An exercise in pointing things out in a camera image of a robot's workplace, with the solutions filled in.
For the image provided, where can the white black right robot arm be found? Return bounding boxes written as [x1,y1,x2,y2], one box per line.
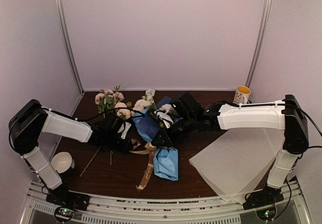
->
[148,93,309,205]

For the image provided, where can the aluminium corner post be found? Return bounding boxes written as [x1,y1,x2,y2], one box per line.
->
[246,0,273,88]
[55,0,84,95]

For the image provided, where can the pink fake rose stem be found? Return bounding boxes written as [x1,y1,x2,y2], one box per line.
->
[132,99,151,111]

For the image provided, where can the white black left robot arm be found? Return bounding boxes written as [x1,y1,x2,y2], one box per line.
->
[8,99,133,206]

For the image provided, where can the beige ribbon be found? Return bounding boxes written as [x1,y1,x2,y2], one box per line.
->
[130,138,156,192]

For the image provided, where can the white translucent paper sheet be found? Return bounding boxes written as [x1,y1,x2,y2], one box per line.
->
[189,128,284,204]

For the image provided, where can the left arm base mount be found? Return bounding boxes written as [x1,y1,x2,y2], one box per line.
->
[41,182,90,223]

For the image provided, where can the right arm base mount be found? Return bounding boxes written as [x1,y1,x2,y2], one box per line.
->
[243,186,284,222]

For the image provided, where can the white floral mug yellow inside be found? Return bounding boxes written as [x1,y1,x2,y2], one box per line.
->
[233,86,251,104]

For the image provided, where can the aluminium front rail frame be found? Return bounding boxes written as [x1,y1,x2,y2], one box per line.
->
[20,181,312,224]

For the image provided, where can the white fake flower long stem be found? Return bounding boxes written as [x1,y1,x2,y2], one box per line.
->
[142,89,155,102]

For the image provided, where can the blue wrapping paper sheet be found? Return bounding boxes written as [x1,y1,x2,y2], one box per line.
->
[133,97,179,181]

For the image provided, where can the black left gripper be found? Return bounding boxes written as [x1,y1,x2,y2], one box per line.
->
[104,132,133,154]

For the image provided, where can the pink rose bunch with leaves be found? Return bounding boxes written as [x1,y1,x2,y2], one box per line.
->
[79,84,133,177]

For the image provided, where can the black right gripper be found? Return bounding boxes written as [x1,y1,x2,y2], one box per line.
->
[151,114,197,148]

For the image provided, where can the pale rose leafy stem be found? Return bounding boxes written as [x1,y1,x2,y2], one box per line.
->
[159,104,174,114]

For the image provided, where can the aluminium corner post left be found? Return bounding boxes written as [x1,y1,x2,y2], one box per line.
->
[55,0,84,95]

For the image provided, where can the aluminium corner post right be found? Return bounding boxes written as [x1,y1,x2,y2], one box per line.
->
[246,0,273,88]

